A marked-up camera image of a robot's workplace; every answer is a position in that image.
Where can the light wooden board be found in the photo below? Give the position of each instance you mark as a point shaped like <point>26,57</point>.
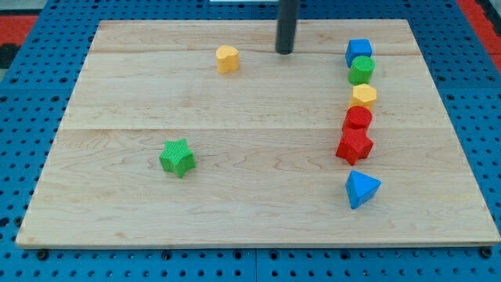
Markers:
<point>264,139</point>

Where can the green star block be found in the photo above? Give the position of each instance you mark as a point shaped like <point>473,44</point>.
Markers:
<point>177,157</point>

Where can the yellow hexagon block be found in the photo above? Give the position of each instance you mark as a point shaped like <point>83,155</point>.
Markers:
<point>363,95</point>

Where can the green cylinder block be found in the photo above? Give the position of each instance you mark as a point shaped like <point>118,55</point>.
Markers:
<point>361,70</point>

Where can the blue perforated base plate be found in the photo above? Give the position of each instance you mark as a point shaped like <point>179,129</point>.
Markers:
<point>37,87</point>

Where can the red cylinder block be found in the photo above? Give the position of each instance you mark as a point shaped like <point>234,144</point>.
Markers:
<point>358,117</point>

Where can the blue cube block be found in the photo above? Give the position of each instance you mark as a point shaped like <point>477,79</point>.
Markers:
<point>357,47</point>

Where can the blue triangle block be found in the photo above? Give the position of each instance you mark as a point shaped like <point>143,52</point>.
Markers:
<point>360,188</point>

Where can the yellow heart block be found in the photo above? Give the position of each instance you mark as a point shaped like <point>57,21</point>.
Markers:
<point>227,58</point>

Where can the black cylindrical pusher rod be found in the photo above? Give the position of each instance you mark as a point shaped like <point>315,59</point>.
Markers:
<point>286,26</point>

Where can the red star block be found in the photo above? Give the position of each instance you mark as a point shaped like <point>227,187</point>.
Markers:
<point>354,145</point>

